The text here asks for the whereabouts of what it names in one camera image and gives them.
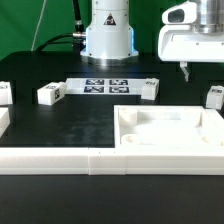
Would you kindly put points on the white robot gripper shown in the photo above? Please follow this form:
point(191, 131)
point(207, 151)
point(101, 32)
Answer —
point(193, 32)

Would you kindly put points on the white square tabletop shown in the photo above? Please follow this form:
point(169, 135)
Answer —
point(172, 126)

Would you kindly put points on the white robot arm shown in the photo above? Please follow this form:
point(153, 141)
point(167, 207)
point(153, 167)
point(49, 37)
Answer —
point(109, 37)

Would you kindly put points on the sheet of fiducial markers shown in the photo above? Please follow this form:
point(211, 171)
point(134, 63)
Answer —
point(104, 86)

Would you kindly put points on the white U-shaped fence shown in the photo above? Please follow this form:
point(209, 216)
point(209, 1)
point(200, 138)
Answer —
point(124, 160)

